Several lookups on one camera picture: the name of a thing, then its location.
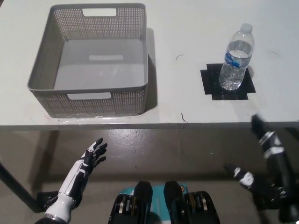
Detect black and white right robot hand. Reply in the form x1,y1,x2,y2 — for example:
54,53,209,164
223,113,299,224

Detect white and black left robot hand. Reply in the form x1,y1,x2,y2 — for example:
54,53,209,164
57,137,108,202

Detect clear plastic water bottle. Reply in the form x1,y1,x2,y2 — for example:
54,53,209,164
218,22,255,91

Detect black table leg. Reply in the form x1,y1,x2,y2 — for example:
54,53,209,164
0,160,42,213

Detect black and teal robot torso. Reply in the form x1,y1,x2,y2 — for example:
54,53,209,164
107,181,221,224

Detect black tape patch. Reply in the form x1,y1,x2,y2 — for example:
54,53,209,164
200,63,256,101

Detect grey perforated plastic basket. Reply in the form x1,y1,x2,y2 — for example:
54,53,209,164
26,2,150,119

